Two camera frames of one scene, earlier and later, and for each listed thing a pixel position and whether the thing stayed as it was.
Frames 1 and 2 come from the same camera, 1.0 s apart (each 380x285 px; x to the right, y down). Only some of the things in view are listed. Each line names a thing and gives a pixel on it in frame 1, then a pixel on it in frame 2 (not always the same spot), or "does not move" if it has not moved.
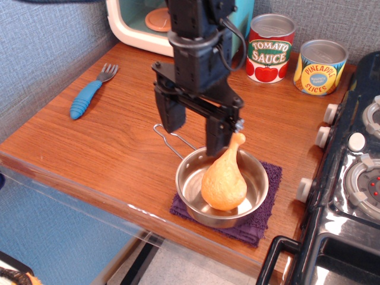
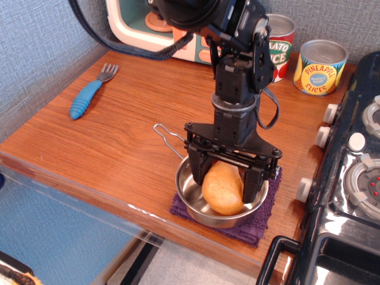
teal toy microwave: [143, 24] does not move
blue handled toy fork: [84, 100] does not move
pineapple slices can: [320, 66] does not move
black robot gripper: [199, 78] -> [234, 134]
